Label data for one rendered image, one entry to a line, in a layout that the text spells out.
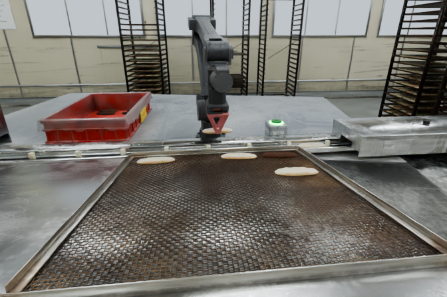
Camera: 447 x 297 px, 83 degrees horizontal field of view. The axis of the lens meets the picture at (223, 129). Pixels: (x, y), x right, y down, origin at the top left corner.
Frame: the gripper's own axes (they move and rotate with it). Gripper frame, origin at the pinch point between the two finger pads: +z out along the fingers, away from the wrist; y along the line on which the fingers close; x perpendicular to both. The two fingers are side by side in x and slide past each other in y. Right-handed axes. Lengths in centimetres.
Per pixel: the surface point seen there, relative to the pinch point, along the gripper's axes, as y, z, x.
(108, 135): -17.1, 7.7, -41.4
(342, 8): -440, -70, 280
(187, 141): -5.6, 6.6, -10.2
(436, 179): 20, 11, 64
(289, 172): 30.1, -0.8, 13.9
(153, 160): 16.8, 1.6, -18.3
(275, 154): 16.8, 1.7, 14.7
